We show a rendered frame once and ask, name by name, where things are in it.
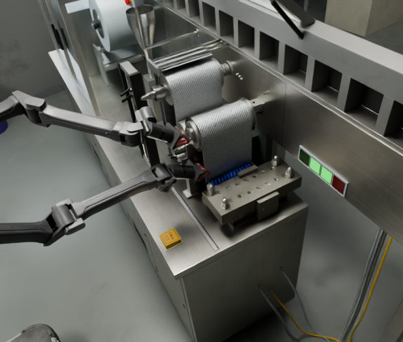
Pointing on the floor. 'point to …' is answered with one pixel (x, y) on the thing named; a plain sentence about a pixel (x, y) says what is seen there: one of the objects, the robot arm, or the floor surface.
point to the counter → (369, 13)
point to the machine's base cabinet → (222, 273)
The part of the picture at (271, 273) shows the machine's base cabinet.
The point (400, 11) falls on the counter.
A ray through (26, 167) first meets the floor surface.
